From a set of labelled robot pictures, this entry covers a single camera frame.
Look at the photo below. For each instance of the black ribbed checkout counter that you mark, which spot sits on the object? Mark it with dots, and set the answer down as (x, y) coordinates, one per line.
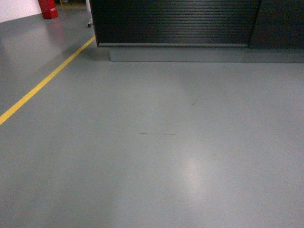
(249, 31)

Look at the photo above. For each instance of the red fire extinguisher box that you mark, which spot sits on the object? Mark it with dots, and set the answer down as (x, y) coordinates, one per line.
(48, 9)

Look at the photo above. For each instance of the white cart leg with caster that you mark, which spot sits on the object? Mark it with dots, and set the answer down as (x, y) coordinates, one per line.
(90, 21)

